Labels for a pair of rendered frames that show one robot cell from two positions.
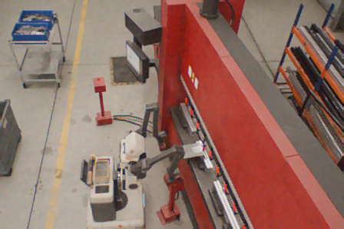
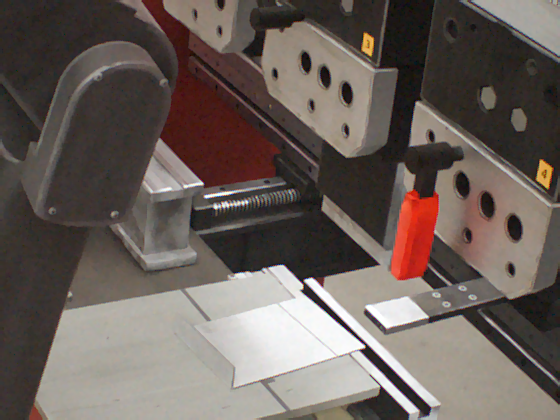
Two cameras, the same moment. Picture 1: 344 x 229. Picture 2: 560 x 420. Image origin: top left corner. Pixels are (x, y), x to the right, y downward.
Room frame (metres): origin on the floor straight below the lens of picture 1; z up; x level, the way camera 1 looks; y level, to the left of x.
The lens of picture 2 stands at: (1.56, -0.10, 1.59)
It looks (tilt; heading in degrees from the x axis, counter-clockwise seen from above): 29 degrees down; 345
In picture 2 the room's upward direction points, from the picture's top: 8 degrees clockwise
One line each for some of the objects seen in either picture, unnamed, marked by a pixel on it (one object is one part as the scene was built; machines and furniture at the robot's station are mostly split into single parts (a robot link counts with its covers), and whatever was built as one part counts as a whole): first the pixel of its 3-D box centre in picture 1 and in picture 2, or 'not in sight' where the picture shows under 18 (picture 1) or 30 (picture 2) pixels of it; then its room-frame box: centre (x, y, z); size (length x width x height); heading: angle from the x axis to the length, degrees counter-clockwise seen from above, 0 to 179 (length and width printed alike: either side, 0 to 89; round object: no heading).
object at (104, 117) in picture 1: (101, 101); not in sight; (3.67, 1.05, 0.41); 0.25 x 0.20 x 0.83; 108
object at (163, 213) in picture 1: (168, 213); not in sight; (2.12, -0.07, 0.06); 0.25 x 0.20 x 0.12; 117
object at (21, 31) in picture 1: (31, 33); not in sight; (4.59, 2.30, 0.92); 0.50 x 0.36 x 0.18; 99
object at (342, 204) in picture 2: not in sight; (363, 187); (2.41, -0.39, 1.13); 0.10 x 0.02 x 0.10; 18
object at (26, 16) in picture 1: (37, 20); not in sight; (5.01, 2.35, 0.92); 0.50 x 0.36 x 0.18; 99
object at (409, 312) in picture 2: not in sight; (493, 282); (2.46, -0.55, 1.01); 0.26 x 0.12 x 0.05; 108
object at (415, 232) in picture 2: not in sight; (426, 211); (2.25, -0.38, 1.20); 0.04 x 0.02 x 0.10; 108
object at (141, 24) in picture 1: (142, 50); not in sight; (3.47, 0.40, 1.53); 0.51 x 0.25 x 0.85; 34
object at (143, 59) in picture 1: (138, 61); not in sight; (3.38, 0.44, 1.42); 0.45 x 0.12 x 0.36; 34
